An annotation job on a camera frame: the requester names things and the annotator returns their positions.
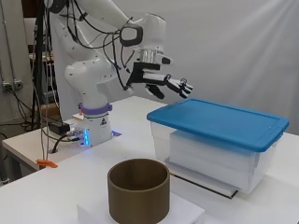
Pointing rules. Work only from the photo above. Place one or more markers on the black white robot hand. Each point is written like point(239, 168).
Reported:
point(149, 76)

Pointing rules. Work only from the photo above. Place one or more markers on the blue plastic lid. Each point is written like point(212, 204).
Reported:
point(218, 121)

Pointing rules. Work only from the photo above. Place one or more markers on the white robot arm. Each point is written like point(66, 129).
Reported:
point(87, 74)

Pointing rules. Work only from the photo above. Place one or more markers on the clear plastic box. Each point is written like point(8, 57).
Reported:
point(162, 146)

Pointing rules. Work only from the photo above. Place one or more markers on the white hanging sheet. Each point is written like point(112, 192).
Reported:
point(233, 46)

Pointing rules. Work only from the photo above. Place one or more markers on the electronics box with blue light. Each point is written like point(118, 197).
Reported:
point(81, 135)

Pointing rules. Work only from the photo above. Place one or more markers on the black power adapter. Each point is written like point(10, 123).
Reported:
point(59, 127)

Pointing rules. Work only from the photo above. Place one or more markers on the black stand pole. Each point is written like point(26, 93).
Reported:
point(39, 62)

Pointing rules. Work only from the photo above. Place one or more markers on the white book with dark edge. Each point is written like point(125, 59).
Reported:
point(202, 182)

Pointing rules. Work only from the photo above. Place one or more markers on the brown round tub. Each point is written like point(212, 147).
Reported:
point(138, 199)

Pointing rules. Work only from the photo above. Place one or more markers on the orange clamp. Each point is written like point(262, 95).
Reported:
point(46, 163)

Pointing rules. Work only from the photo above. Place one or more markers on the white side table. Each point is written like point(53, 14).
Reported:
point(25, 149)

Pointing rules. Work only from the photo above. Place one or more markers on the grey wall outlet box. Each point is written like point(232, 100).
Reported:
point(17, 84)

